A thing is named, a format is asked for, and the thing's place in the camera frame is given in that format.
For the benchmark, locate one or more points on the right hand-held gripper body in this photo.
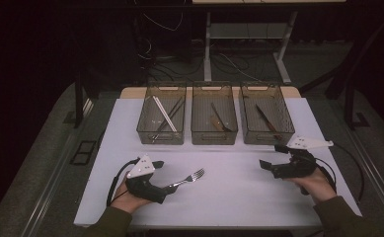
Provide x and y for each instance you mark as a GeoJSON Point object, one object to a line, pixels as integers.
{"type": "Point", "coordinates": [298, 168]}

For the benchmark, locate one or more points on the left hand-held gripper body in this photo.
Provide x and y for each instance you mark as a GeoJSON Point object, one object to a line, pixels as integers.
{"type": "Point", "coordinates": [141, 189]}

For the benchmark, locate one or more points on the silver metal fork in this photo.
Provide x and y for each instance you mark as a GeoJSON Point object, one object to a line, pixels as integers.
{"type": "Point", "coordinates": [192, 177]}

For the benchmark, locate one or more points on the silver metal chopstick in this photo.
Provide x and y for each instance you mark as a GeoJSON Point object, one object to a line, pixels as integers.
{"type": "Point", "coordinates": [160, 131]}
{"type": "Point", "coordinates": [177, 108]}

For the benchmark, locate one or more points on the translucent brown plastic bin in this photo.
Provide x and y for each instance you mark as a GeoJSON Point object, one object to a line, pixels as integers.
{"type": "Point", "coordinates": [201, 112]}
{"type": "Point", "coordinates": [278, 108]}
{"type": "Point", "coordinates": [150, 115]}

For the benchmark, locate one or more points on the person's left hand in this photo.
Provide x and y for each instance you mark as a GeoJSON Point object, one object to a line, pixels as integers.
{"type": "Point", "coordinates": [127, 202]}

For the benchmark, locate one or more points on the person's right hand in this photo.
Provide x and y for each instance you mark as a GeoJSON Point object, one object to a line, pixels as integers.
{"type": "Point", "coordinates": [318, 187]}

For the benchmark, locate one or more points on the white table mat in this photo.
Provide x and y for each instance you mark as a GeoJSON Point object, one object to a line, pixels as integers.
{"type": "Point", "coordinates": [219, 210]}

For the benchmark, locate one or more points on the black metal stand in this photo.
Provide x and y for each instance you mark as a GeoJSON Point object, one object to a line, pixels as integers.
{"type": "Point", "coordinates": [349, 108]}
{"type": "Point", "coordinates": [78, 102]}

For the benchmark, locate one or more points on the black slanted stand leg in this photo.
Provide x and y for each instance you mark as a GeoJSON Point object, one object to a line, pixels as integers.
{"type": "Point", "coordinates": [357, 56]}

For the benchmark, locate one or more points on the black rectangular floor frame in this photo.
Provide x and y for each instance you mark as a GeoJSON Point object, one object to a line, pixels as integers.
{"type": "Point", "coordinates": [77, 161]}

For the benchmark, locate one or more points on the aluminium rail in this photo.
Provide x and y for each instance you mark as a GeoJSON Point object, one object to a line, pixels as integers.
{"type": "Point", "coordinates": [377, 174]}
{"type": "Point", "coordinates": [53, 184]}

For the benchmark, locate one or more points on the white metal desk frame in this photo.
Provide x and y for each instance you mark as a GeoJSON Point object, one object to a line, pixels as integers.
{"type": "Point", "coordinates": [207, 49]}

